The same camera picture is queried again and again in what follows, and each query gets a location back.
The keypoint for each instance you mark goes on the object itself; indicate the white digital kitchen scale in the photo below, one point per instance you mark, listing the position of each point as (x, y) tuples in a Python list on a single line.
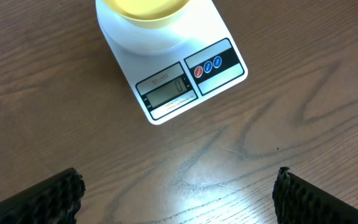
[(174, 68)]

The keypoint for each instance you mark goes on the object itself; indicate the yellow plastic bowl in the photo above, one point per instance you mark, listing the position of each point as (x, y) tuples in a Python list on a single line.
[(149, 14)]

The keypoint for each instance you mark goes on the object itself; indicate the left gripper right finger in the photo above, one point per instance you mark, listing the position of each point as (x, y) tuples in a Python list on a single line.
[(297, 201)]

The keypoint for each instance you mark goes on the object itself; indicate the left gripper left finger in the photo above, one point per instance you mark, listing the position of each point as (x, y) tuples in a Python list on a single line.
[(54, 200)]

